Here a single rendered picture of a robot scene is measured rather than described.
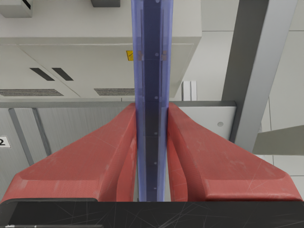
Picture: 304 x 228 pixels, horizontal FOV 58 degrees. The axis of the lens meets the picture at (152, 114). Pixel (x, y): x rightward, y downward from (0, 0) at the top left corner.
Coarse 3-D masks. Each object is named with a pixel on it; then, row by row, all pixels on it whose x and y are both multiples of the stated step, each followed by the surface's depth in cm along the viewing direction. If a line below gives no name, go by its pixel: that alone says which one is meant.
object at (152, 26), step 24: (144, 0) 9; (168, 0) 9; (144, 24) 9; (168, 24) 9; (144, 48) 10; (168, 48) 10; (144, 72) 10; (168, 72) 10; (144, 96) 11; (168, 96) 11; (144, 120) 12; (144, 144) 13; (144, 168) 13; (144, 192) 15
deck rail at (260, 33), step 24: (240, 0) 23; (264, 0) 19; (288, 0) 18; (240, 24) 23; (264, 24) 19; (288, 24) 19; (240, 48) 23; (264, 48) 20; (240, 72) 23; (264, 72) 21; (240, 96) 24; (264, 96) 22; (240, 120) 24; (240, 144) 26
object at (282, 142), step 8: (288, 128) 58; (296, 128) 55; (264, 136) 70; (272, 136) 66; (280, 136) 62; (288, 136) 58; (296, 136) 55; (256, 144) 76; (264, 144) 71; (272, 144) 66; (280, 144) 62; (288, 144) 58; (296, 144) 55; (256, 152) 76; (264, 152) 71; (272, 152) 66; (280, 152) 62; (288, 152) 59; (296, 152) 55
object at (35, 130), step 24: (0, 120) 25; (24, 120) 25; (48, 120) 25; (72, 120) 25; (96, 120) 25; (216, 120) 25; (0, 144) 27; (24, 144) 27; (48, 144) 27; (0, 168) 29; (24, 168) 29; (0, 192) 31; (168, 192) 32
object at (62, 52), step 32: (64, 0) 51; (128, 0) 51; (192, 0) 51; (0, 32) 50; (32, 32) 50; (64, 32) 50; (96, 32) 50; (128, 32) 50; (192, 32) 50; (0, 64) 64; (32, 64) 64; (64, 64) 64; (96, 64) 64; (128, 64) 64; (0, 96) 99; (32, 96) 100; (64, 96) 100; (96, 96) 101; (128, 96) 101
